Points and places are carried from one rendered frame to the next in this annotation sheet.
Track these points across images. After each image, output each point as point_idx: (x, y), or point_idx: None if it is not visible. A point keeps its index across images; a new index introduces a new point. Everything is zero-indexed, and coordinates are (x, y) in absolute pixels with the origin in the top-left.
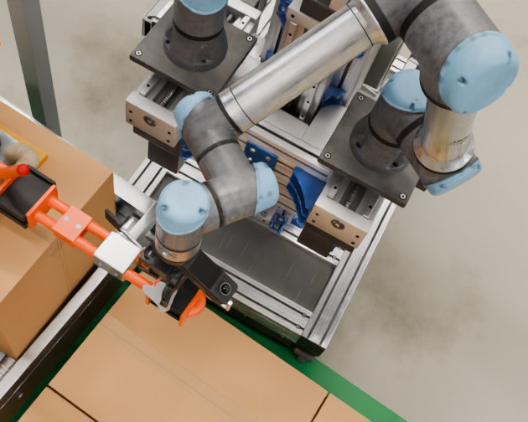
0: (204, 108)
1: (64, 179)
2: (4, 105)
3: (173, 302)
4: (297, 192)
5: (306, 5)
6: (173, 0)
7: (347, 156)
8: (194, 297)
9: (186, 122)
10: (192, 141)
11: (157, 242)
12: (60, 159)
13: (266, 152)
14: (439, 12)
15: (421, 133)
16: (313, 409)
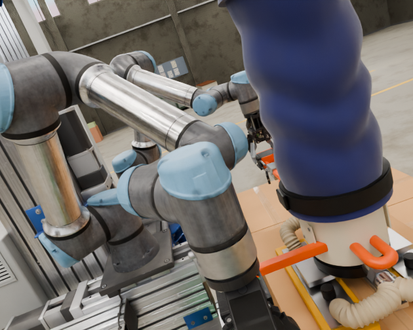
0: (202, 93)
1: (276, 239)
2: (278, 297)
3: (271, 150)
4: (180, 235)
5: (102, 174)
6: (93, 329)
7: None
8: (262, 151)
9: (212, 95)
10: (217, 95)
11: (258, 101)
12: (269, 251)
13: (172, 242)
14: (132, 54)
15: (144, 143)
16: (255, 232)
